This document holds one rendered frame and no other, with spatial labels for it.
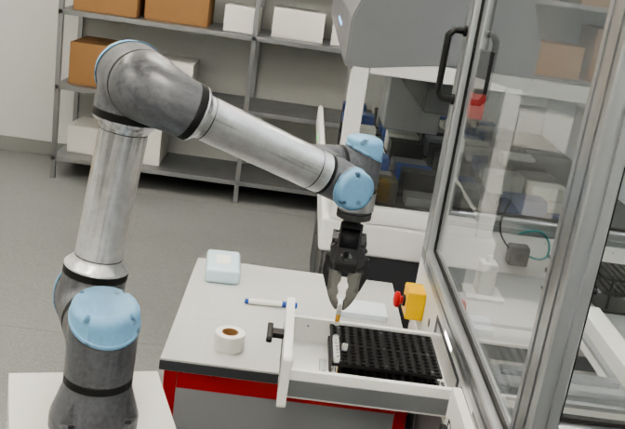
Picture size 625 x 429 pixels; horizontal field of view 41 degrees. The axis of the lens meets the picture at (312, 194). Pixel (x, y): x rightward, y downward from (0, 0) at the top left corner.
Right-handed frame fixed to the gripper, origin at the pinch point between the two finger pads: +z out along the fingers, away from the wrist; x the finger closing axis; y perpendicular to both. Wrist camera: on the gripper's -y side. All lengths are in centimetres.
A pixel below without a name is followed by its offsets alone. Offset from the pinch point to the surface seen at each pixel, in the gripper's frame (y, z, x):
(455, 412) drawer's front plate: -24.1, 7.1, -22.5
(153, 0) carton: 369, -24, 126
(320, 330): 9.4, 10.9, 2.9
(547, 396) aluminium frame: -56, -15, -27
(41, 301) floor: 178, 97, 123
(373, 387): -14.2, 9.9, -8.2
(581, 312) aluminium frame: -56, -28, -29
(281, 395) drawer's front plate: -16.8, 13.1, 9.2
